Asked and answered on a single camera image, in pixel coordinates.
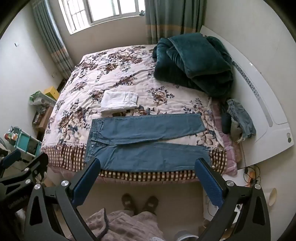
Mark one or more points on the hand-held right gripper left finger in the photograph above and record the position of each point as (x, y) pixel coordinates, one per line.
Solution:
(85, 183)

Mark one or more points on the window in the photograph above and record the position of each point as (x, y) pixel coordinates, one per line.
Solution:
(104, 9)

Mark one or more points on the floral quilt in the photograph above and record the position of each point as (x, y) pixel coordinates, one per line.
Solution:
(108, 69)

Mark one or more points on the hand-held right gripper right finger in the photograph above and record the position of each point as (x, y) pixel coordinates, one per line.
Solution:
(209, 183)

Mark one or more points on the teal toy shelf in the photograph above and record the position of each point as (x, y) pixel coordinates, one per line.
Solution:
(23, 142)

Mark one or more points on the yellow box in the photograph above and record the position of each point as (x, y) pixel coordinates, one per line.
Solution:
(52, 92)

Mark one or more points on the person's left slipper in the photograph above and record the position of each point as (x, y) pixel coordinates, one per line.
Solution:
(128, 201)

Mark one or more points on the cardboard box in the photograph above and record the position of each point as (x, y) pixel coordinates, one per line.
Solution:
(42, 117)

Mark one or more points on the green and white packet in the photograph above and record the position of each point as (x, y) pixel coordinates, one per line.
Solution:
(40, 98)

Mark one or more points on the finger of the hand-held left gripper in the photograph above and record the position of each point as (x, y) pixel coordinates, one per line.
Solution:
(10, 158)
(34, 165)

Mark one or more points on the cream paper cup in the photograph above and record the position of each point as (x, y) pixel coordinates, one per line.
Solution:
(272, 197)

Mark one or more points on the grey tape roll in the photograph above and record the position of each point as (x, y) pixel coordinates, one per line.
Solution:
(185, 236)

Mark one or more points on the person's slipper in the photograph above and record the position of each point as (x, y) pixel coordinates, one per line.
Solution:
(128, 201)
(150, 202)

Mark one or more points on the person's right slipper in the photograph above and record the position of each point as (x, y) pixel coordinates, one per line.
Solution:
(150, 202)

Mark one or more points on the white bedside table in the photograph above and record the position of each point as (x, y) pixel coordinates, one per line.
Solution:
(240, 172)

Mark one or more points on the blue denim pants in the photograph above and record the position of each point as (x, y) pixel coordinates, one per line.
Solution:
(143, 143)

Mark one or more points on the person's legs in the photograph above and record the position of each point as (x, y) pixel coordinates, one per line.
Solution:
(124, 226)

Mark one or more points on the small faded denim shorts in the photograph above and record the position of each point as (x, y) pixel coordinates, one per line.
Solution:
(241, 118)

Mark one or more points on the white headboard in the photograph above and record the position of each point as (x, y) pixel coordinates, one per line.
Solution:
(254, 69)

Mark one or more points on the green striped curtain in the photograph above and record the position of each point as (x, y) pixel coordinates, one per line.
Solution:
(171, 18)
(52, 41)

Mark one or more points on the pink plaid bed sheet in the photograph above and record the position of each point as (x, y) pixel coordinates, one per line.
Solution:
(229, 150)

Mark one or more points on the dark green plush blanket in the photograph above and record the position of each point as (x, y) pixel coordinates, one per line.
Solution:
(196, 62)

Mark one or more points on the white folded pants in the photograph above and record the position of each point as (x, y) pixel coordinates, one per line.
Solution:
(119, 100)

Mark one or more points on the dark navy garment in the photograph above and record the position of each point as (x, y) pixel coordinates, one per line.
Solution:
(226, 120)

